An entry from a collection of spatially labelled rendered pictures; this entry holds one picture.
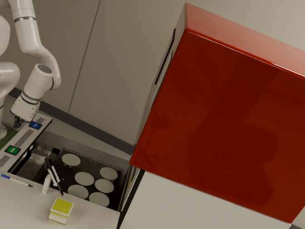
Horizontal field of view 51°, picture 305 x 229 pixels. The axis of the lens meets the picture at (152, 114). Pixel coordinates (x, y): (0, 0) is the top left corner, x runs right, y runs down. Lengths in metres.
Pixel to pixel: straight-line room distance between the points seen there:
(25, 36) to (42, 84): 0.21
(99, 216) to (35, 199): 0.27
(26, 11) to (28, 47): 0.15
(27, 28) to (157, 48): 1.89
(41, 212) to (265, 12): 2.39
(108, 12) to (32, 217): 2.32
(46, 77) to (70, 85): 2.23
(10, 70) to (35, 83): 0.39
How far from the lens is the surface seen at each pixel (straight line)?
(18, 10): 1.49
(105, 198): 1.64
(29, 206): 1.43
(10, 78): 1.79
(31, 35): 1.46
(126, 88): 3.35
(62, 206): 1.36
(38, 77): 1.41
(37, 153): 1.78
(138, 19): 3.18
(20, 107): 1.52
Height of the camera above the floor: 2.00
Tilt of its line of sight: 25 degrees down
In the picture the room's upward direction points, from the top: 23 degrees clockwise
